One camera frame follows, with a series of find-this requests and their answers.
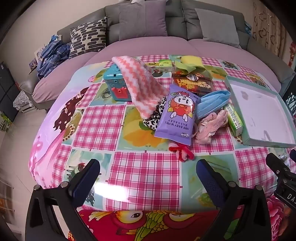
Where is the grey pillow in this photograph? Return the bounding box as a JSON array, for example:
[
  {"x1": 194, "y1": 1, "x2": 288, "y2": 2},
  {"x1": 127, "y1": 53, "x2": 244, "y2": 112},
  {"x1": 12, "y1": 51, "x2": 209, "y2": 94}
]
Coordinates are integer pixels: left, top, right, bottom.
[{"x1": 195, "y1": 8, "x2": 242, "y2": 49}]

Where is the red parrot print cloth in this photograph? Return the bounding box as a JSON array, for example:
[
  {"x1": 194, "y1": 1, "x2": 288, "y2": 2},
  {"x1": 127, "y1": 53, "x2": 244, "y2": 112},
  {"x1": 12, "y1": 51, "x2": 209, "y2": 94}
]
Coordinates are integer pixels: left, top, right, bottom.
[{"x1": 67, "y1": 195, "x2": 296, "y2": 241}]

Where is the pink lace scrunchie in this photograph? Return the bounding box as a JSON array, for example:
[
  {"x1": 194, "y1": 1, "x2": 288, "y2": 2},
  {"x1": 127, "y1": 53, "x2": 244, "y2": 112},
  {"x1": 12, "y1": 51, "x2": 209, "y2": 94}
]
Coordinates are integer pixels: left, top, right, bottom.
[{"x1": 193, "y1": 109, "x2": 229, "y2": 144}]

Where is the yellow green cloth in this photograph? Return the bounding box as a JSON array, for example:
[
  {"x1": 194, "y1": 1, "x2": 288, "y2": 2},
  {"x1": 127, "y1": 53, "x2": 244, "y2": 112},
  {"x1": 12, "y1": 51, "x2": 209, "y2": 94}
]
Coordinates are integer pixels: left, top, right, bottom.
[{"x1": 174, "y1": 55, "x2": 206, "y2": 75}]

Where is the red white pipe cleaner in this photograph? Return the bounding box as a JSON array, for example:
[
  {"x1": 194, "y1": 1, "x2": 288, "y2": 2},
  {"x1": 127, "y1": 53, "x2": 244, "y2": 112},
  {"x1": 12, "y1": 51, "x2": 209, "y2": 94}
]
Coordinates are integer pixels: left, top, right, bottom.
[{"x1": 168, "y1": 142, "x2": 195, "y2": 163}]

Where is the dark cabinet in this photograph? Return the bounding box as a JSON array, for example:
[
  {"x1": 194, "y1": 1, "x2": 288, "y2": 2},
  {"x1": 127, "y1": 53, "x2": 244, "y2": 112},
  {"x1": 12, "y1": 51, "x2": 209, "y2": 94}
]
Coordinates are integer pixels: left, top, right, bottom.
[{"x1": 0, "y1": 61, "x2": 20, "y2": 131}]

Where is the long green tissue pack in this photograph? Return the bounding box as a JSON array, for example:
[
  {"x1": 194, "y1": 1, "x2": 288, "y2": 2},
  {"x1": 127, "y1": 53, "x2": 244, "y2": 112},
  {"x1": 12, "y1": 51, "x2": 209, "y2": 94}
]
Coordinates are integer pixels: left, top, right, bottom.
[{"x1": 222, "y1": 103, "x2": 243, "y2": 137}]

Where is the black white patterned pillow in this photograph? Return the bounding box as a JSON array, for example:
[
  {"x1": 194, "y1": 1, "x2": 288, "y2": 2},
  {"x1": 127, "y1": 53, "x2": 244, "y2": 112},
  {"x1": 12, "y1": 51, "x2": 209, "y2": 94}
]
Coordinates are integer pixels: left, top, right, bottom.
[{"x1": 69, "y1": 17, "x2": 108, "y2": 58}]

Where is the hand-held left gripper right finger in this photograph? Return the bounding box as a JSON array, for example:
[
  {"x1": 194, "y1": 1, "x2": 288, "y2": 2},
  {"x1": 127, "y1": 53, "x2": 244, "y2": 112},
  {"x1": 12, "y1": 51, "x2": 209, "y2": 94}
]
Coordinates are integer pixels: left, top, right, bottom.
[{"x1": 196, "y1": 159, "x2": 278, "y2": 241}]

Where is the pink white zigzag towel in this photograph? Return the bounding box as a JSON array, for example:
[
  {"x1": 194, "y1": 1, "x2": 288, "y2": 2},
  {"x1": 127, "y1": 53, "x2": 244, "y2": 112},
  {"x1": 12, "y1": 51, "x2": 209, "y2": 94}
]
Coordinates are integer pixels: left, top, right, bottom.
[{"x1": 111, "y1": 56, "x2": 168, "y2": 118}]

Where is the purple sofa cover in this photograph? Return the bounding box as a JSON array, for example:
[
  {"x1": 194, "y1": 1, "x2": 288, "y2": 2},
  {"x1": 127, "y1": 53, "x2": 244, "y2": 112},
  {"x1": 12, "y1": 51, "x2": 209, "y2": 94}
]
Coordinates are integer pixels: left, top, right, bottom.
[{"x1": 32, "y1": 38, "x2": 281, "y2": 109}]

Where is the white tray with teal rim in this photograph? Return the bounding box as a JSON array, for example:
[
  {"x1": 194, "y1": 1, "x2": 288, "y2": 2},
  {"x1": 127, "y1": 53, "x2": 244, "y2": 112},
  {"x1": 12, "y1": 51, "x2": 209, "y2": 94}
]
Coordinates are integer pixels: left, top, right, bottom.
[{"x1": 225, "y1": 75, "x2": 296, "y2": 147}]

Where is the leopard print scrunchie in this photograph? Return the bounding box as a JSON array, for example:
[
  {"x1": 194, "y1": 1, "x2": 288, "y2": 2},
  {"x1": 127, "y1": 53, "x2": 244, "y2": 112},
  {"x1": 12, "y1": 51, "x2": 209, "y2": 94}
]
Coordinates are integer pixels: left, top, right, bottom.
[{"x1": 142, "y1": 96, "x2": 168, "y2": 132}]

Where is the blue plaid clothing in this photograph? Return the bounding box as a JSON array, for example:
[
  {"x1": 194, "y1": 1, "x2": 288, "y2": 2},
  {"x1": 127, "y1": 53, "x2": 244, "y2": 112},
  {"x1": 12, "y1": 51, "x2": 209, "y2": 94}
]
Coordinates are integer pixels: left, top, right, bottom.
[{"x1": 36, "y1": 35, "x2": 71, "y2": 79}]

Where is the purple baby wipes pack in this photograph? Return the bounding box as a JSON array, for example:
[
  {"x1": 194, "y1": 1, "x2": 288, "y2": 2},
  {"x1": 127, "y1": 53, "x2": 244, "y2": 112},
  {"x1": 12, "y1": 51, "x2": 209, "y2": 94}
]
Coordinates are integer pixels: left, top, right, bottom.
[{"x1": 154, "y1": 84, "x2": 201, "y2": 146}]

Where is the grey sofa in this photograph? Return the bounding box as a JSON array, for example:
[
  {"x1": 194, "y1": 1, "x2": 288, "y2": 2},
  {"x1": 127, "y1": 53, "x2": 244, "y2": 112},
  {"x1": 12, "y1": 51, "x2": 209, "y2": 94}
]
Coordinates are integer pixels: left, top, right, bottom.
[{"x1": 20, "y1": 0, "x2": 296, "y2": 112}]

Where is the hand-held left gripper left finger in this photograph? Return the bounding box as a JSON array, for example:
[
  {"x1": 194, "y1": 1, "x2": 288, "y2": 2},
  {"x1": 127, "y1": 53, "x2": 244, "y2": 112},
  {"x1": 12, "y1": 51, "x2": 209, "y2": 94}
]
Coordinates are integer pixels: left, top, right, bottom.
[{"x1": 25, "y1": 159, "x2": 101, "y2": 241}]

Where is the red hanging ornament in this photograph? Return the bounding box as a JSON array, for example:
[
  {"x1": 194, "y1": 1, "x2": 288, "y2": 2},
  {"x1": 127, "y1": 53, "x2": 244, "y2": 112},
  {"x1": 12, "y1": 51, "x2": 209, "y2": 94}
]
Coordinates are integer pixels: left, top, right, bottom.
[{"x1": 289, "y1": 42, "x2": 296, "y2": 67}]

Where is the beige patterned curtain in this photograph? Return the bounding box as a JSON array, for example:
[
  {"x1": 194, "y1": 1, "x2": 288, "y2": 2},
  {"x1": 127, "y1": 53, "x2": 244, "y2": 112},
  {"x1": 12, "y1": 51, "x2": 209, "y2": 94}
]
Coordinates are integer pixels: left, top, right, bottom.
[{"x1": 251, "y1": 1, "x2": 287, "y2": 58}]

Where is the blue face mask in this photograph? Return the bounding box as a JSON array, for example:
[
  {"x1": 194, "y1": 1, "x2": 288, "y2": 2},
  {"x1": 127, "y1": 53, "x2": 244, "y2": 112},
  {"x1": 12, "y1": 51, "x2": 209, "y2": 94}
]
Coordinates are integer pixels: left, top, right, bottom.
[{"x1": 196, "y1": 90, "x2": 232, "y2": 120}]

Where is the purple pillow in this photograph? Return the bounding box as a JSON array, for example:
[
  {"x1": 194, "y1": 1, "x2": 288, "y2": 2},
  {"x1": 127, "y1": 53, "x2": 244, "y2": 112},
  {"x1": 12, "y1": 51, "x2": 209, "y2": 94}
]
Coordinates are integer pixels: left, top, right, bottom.
[{"x1": 119, "y1": 0, "x2": 168, "y2": 42}]

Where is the teal plastic toy box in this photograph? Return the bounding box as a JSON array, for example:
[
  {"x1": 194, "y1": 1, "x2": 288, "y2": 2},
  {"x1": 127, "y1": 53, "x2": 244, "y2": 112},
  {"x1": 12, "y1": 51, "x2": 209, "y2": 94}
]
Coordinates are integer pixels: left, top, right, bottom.
[{"x1": 103, "y1": 64, "x2": 134, "y2": 101}]

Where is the clear box with red card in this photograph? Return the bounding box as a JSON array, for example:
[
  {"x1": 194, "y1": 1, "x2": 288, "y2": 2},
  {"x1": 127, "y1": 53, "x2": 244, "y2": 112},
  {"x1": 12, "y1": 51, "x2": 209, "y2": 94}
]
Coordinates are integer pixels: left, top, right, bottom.
[{"x1": 171, "y1": 71, "x2": 214, "y2": 94}]

